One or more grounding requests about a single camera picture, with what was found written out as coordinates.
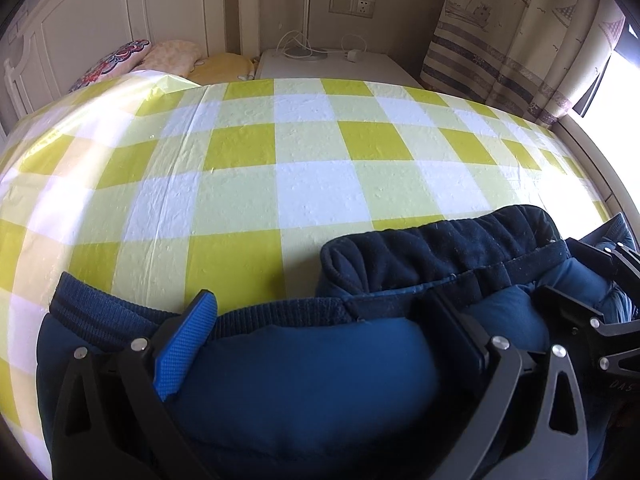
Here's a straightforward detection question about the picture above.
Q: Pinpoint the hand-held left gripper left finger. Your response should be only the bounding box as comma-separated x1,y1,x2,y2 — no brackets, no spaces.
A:
50,289,219,480

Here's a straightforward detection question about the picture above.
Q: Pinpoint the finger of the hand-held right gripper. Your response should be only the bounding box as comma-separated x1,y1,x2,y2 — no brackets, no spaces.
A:
565,237,640,292
535,285,608,333

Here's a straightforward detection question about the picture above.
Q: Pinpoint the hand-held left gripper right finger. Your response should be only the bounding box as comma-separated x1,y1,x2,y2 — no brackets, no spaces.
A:
425,290,588,480

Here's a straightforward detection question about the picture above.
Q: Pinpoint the blue quilted jacket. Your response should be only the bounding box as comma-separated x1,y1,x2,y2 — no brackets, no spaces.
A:
36,204,640,480

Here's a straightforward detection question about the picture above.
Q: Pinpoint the yellow checked bed sheet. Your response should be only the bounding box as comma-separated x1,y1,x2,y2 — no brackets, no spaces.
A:
0,71,626,466

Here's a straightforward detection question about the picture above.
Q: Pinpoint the printed curtain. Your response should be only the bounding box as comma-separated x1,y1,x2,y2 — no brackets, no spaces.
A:
419,0,629,129

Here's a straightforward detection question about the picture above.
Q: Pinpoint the yellow pillow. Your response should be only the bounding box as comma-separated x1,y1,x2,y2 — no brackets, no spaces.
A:
187,52,257,86

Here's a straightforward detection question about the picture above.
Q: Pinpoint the floral patterned pillow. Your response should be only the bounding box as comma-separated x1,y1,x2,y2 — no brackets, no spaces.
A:
67,39,151,94

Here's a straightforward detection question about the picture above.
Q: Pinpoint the white charger plug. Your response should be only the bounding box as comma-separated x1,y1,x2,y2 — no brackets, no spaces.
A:
342,34,369,62

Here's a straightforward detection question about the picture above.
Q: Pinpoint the white nightstand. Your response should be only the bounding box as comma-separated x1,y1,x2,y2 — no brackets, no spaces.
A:
254,48,426,89

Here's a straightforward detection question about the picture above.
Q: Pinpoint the white wooden headboard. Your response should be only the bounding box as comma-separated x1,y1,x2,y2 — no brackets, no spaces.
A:
0,0,261,126

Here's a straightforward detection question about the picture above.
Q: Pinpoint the dark window frame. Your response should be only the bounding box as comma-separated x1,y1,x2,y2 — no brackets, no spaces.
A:
575,0,640,122

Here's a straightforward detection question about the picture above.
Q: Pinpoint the white cable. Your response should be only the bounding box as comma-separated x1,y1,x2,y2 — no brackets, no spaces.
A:
276,30,327,59

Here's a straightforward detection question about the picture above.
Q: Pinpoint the beige wall socket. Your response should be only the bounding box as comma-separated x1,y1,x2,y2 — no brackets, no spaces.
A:
328,0,376,19

